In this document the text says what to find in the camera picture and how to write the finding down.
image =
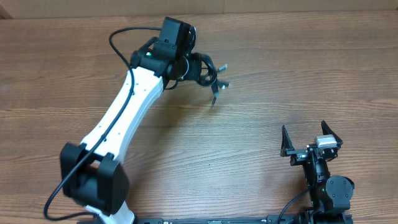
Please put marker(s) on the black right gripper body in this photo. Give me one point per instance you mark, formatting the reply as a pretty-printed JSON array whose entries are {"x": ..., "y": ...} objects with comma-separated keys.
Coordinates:
[{"x": 299, "y": 157}]

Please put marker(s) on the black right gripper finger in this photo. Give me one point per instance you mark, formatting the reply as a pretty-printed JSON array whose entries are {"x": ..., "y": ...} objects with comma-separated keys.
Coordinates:
[
  {"x": 327, "y": 131},
  {"x": 287, "y": 147}
]

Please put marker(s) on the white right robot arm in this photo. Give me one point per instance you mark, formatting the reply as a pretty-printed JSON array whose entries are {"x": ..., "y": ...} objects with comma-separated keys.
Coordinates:
[{"x": 330, "y": 195}]

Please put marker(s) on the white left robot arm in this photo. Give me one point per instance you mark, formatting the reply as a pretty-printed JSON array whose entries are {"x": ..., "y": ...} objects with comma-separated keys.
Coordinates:
[{"x": 92, "y": 171}]

